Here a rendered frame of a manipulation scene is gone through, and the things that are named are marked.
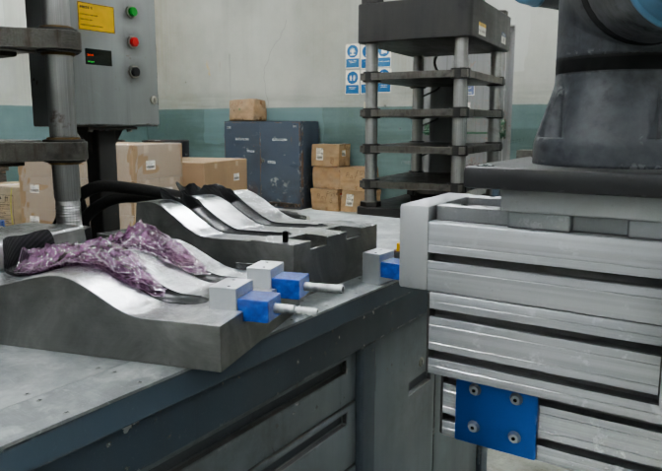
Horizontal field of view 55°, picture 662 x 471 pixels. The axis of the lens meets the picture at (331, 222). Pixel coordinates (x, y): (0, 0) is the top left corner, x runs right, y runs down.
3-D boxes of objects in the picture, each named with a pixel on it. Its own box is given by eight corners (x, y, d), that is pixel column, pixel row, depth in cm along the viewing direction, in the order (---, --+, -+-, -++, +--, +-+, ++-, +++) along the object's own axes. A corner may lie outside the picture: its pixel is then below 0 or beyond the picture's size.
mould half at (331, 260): (376, 269, 121) (377, 200, 119) (294, 301, 100) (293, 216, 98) (193, 242, 149) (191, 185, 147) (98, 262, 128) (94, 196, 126)
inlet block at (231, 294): (324, 327, 78) (324, 285, 77) (310, 340, 73) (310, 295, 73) (228, 317, 82) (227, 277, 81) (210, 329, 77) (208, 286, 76)
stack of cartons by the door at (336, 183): (381, 210, 794) (382, 144, 781) (369, 214, 765) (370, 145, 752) (322, 206, 834) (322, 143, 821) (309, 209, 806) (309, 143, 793)
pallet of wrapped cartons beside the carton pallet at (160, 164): (195, 252, 534) (191, 141, 520) (128, 273, 462) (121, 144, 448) (88, 241, 585) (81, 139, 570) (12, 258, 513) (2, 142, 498)
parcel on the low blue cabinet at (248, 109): (268, 120, 845) (268, 99, 841) (253, 120, 816) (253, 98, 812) (242, 120, 865) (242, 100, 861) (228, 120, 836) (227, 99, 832)
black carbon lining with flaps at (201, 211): (333, 235, 118) (333, 185, 117) (279, 249, 105) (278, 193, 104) (201, 220, 138) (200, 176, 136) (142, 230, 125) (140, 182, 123)
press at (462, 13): (509, 235, 618) (519, 17, 587) (463, 265, 485) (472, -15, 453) (420, 228, 663) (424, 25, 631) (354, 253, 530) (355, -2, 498)
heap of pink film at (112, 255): (219, 271, 95) (217, 219, 93) (152, 302, 78) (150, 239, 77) (74, 260, 102) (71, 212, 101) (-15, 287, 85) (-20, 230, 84)
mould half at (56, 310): (299, 308, 95) (299, 237, 94) (221, 372, 71) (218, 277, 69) (31, 284, 110) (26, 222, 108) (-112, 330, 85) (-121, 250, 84)
